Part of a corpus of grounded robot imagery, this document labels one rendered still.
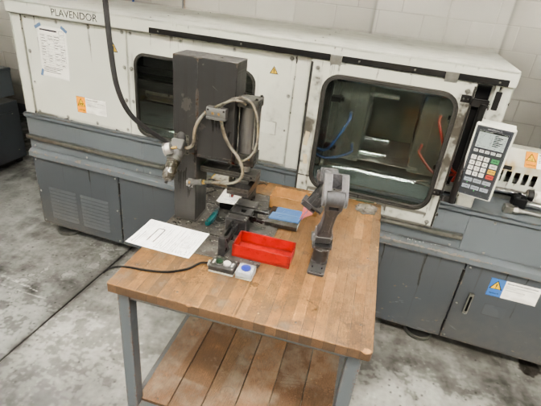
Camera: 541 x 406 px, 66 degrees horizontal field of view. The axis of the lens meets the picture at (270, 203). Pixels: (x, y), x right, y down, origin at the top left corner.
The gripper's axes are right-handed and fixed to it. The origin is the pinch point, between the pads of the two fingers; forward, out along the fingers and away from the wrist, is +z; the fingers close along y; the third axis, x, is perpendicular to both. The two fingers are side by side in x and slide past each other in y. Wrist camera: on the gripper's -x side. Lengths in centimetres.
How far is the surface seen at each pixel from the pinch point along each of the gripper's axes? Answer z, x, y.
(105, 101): 52, -63, 141
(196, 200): 23.7, 5.4, 42.9
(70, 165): 111, -66, 146
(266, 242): 13.8, 12.4, 5.6
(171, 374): 94, 31, 1
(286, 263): 9.4, 23.3, -5.5
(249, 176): -2.4, 4.9, 29.2
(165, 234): 38, 21, 43
